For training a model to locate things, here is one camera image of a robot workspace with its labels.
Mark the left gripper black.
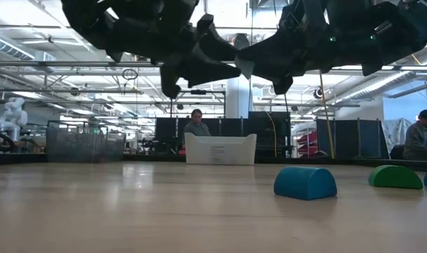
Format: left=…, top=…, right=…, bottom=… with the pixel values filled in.
left=107, top=13, right=241, bottom=99

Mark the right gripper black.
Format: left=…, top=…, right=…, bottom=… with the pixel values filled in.
left=236, top=0, right=340, bottom=96

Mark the person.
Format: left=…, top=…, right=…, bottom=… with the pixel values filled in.
left=402, top=109, right=427, bottom=162
left=182, top=108, right=212, bottom=138

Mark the tall black partition panel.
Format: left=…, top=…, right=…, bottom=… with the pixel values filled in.
left=248, top=111, right=292, bottom=158

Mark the red storage rack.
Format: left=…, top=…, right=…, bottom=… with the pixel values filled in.
left=296, top=130, right=319, bottom=158

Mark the white plastic bin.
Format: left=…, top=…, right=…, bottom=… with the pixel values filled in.
left=184, top=132, right=257, bottom=166

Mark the dark blue partition panel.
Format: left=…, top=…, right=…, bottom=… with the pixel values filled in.
left=316, top=118, right=390, bottom=160

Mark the grey patterned sheet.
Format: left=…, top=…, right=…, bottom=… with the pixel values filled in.
left=381, top=118, right=413, bottom=155

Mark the black chair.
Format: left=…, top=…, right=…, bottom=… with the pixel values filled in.
left=390, top=144, right=406, bottom=161

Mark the grey translucent bin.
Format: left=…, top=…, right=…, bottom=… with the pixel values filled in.
left=45, top=125, right=127, bottom=164

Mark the green half cylinder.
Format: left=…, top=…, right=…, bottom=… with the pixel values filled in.
left=368, top=164, right=424, bottom=190

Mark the yellow hanging cable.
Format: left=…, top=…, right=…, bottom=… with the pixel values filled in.
left=318, top=70, right=336, bottom=160

